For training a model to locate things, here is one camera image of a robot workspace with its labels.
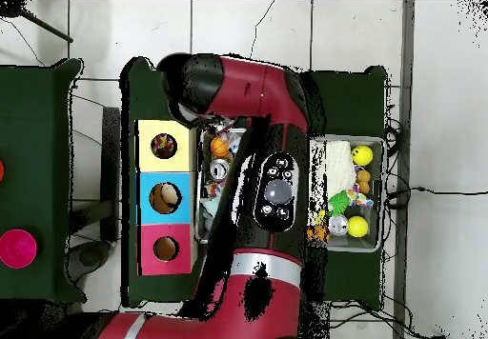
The colourful polka dot cloth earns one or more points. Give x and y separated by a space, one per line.
163 146

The cream yellow cloth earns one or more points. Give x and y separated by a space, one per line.
341 167

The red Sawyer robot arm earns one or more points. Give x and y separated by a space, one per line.
252 87

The wooden box with three holes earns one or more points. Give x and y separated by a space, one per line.
149 194

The clear mesh bin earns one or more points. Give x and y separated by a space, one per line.
374 240

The silver can with closed top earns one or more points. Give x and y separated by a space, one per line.
219 170

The small orange basketball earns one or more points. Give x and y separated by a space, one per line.
220 148

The orange toy brick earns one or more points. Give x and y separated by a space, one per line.
319 233

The green spiky ball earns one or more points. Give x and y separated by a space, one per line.
339 202

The orange plush toy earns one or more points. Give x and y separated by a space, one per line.
363 179

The yellow smiley ball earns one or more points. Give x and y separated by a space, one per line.
361 155

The plain yellow ball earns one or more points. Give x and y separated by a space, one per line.
357 226

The side table with green cloth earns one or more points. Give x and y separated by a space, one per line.
38 164

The pink disc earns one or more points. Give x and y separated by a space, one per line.
17 249

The red disc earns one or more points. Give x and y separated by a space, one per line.
1 171

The black tripod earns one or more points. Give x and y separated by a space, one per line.
11 8

